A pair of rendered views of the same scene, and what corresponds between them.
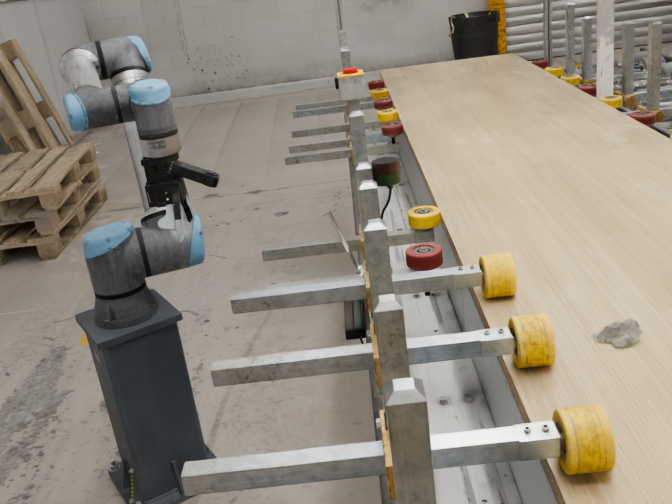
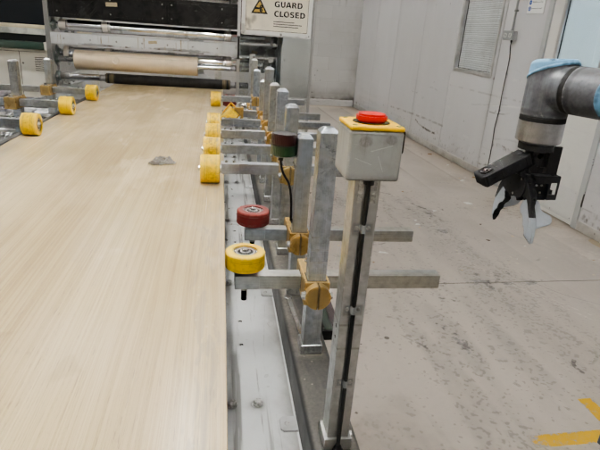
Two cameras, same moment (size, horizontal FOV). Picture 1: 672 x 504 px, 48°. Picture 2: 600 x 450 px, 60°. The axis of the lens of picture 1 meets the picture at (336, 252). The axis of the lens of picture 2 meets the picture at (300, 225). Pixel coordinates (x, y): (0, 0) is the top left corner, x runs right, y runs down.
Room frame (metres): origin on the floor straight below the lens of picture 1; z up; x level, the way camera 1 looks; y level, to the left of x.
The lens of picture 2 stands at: (2.70, -0.32, 1.32)
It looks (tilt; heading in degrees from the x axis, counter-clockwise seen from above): 21 degrees down; 168
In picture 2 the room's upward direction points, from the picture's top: 4 degrees clockwise
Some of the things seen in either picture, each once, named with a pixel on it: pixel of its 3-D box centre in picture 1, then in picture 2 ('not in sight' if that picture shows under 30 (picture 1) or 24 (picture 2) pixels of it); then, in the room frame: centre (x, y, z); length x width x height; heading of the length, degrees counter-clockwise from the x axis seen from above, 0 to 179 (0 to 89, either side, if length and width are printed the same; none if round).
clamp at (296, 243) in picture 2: not in sight; (295, 236); (1.53, -0.08, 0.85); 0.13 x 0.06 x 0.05; 178
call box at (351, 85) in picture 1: (351, 86); (368, 151); (2.06, -0.10, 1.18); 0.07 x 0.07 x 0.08; 88
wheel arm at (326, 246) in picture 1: (347, 244); (338, 279); (1.76, -0.03, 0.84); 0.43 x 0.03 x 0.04; 88
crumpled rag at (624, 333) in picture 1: (621, 328); (161, 159); (1.05, -0.44, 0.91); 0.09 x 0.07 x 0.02; 119
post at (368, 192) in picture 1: (380, 300); (287, 188); (1.30, -0.07, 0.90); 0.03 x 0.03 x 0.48; 88
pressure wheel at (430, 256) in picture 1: (425, 271); (252, 229); (1.51, -0.19, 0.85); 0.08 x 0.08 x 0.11
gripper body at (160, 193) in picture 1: (165, 179); (533, 170); (1.74, 0.38, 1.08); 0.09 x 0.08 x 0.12; 89
